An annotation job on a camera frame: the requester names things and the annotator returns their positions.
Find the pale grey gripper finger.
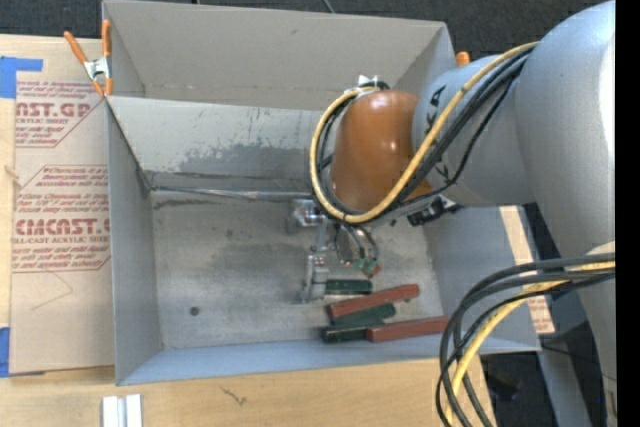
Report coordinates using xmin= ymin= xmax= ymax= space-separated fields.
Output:
xmin=298 ymin=254 xmax=318 ymax=304
xmin=315 ymin=255 xmax=331 ymax=301

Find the dark green flat block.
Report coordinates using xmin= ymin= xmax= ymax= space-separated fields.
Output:
xmin=324 ymin=278 xmax=374 ymax=295
xmin=333 ymin=302 xmax=398 ymax=328
xmin=320 ymin=323 xmax=372 ymax=344

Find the red-brown flat block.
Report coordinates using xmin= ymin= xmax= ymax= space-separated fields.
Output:
xmin=326 ymin=283 xmax=421 ymax=321
xmin=365 ymin=315 xmax=450 ymax=344

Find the grey metal bin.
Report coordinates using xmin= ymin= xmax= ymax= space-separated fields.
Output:
xmin=101 ymin=0 xmax=542 ymax=387

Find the brown cardboard board red print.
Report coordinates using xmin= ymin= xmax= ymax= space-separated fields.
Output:
xmin=0 ymin=33 xmax=117 ymax=377

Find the black cylinder on white bracket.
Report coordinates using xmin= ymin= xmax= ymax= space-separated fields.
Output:
xmin=405 ymin=195 xmax=460 ymax=229

